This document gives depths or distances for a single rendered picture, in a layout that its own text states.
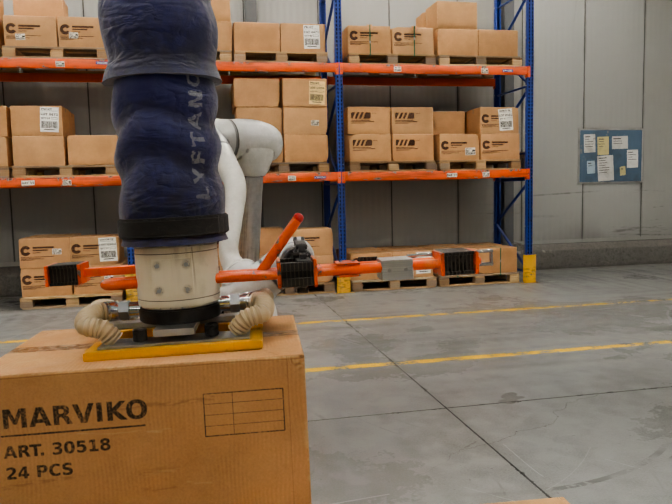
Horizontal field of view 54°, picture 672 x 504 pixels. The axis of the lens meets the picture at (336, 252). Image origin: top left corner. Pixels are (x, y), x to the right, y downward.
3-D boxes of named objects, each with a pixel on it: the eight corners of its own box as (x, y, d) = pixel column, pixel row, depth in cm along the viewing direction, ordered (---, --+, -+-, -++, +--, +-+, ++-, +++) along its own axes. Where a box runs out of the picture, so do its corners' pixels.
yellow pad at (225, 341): (82, 363, 124) (80, 337, 124) (95, 351, 134) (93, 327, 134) (263, 349, 128) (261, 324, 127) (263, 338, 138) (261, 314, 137)
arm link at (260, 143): (205, 339, 231) (258, 328, 245) (229, 354, 219) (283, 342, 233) (212, 116, 213) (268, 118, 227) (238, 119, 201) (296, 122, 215)
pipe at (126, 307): (83, 342, 126) (80, 313, 125) (112, 317, 151) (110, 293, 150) (261, 329, 129) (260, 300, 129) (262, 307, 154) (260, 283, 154)
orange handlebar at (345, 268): (43, 299, 133) (42, 281, 133) (83, 279, 163) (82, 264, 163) (485, 269, 143) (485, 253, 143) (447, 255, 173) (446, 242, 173)
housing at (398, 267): (382, 281, 141) (381, 260, 140) (376, 277, 147) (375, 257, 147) (414, 279, 141) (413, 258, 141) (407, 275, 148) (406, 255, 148)
